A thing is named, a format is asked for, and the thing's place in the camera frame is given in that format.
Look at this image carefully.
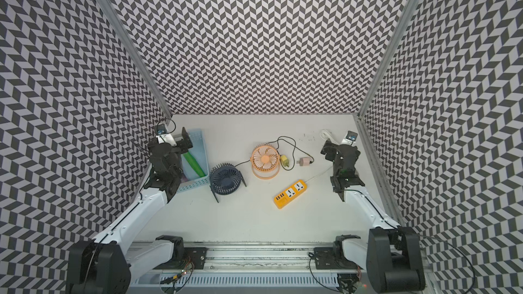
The dark blue desk fan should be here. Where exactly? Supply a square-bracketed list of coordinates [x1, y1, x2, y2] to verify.
[209, 163, 247, 203]

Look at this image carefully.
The green toy pepper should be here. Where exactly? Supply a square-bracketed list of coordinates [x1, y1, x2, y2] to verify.
[183, 152, 206, 178]

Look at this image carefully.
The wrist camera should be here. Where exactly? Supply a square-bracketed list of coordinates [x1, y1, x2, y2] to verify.
[341, 131, 358, 146]
[155, 123, 170, 136]

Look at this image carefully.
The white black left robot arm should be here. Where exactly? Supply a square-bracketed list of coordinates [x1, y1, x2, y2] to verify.
[65, 130, 193, 293]

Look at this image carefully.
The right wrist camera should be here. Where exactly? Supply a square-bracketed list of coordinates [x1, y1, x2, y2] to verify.
[341, 131, 358, 146]

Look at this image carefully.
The aluminium corner post right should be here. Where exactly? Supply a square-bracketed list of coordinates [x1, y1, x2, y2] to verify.
[357, 0, 420, 118]

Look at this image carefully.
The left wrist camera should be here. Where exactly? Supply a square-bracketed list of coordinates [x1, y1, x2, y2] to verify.
[155, 123, 170, 136]

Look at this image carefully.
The aluminium corner post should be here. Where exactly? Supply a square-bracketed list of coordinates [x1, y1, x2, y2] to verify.
[95, 0, 172, 118]
[357, 0, 420, 118]

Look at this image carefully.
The white power strip cord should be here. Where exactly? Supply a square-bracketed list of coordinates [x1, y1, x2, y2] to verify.
[306, 128, 342, 182]

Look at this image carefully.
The pink plug adapter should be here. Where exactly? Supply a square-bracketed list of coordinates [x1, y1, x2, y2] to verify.
[299, 157, 311, 167]

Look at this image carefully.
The orange desk fan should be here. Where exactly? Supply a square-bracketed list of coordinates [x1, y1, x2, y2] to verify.
[250, 144, 281, 180]

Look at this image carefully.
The aluminium corner post left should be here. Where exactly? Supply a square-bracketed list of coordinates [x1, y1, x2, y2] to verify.
[95, 0, 172, 118]

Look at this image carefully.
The yellow green plug adapter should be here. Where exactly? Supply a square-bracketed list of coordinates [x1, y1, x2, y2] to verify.
[280, 155, 290, 170]

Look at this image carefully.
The orange power strip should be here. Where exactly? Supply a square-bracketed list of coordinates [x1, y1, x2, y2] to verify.
[273, 180, 307, 209]

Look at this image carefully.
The light blue plastic basket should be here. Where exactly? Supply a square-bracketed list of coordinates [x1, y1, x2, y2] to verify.
[178, 129, 210, 193]

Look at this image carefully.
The aluminium front rail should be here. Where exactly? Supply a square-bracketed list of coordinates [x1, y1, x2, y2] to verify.
[108, 243, 375, 293]

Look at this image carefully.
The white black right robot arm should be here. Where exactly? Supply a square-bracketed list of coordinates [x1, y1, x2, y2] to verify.
[321, 140, 426, 293]

